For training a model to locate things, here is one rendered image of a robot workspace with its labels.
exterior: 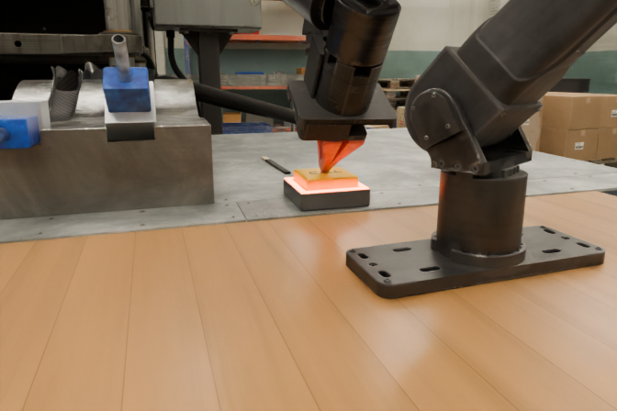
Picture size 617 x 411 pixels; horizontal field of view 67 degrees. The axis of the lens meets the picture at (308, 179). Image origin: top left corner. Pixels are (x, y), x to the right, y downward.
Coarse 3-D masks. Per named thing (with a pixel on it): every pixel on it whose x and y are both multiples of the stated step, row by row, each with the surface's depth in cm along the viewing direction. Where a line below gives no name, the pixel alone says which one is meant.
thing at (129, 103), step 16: (128, 64) 45; (112, 80) 46; (128, 80) 46; (144, 80) 47; (112, 96) 47; (128, 96) 47; (144, 96) 48; (112, 112) 49; (128, 112) 50; (144, 112) 50; (112, 128) 50; (128, 128) 50; (144, 128) 51
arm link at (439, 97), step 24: (432, 96) 32; (432, 120) 33; (456, 120) 32; (432, 144) 33; (456, 144) 32; (504, 144) 38; (528, 144) 37; (456, 168) 33; (480, 168) 31; (504, 168) 34
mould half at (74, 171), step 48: (48, 96) 70; (96, 96) 72; (192, 96) 75; (48, 144) 47; (96, 144) 48; (144, 144) 50; (192, 144) 51; (0, 192) 47; (48, 192) 48; (96, 192) 49; (144, 192) 51; (192, 192) 52
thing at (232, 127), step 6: (222, 126) 462; (228, 126) 464; (234, 126) 466; (240, 126) 468; (246, 126) 469; (252, 126) 471; (258, 126) 433; (264, 126) 434; (270, 126) 437; (228, 132) 427; (234, 132) 428; (240, 132) 430; (246, 132) 431; (252, 132) 433; (258, 132) 435; (264, 132) 437; (270, 132) 438
